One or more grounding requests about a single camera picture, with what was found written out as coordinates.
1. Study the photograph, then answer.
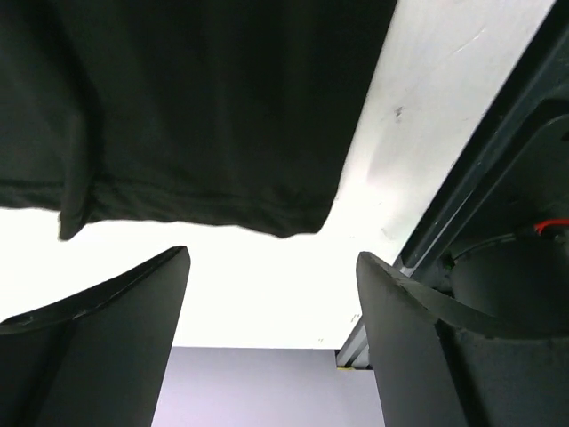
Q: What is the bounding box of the black t shirt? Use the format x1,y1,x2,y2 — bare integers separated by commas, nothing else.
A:
1,0,396,240

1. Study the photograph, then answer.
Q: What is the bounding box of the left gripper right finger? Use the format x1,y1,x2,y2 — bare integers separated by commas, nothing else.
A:
357,252,568,426

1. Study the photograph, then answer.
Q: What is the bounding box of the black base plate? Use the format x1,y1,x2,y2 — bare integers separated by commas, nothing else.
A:
396,1,568,332

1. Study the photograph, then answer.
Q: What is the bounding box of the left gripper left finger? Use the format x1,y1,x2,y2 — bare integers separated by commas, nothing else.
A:
1,246,191,427

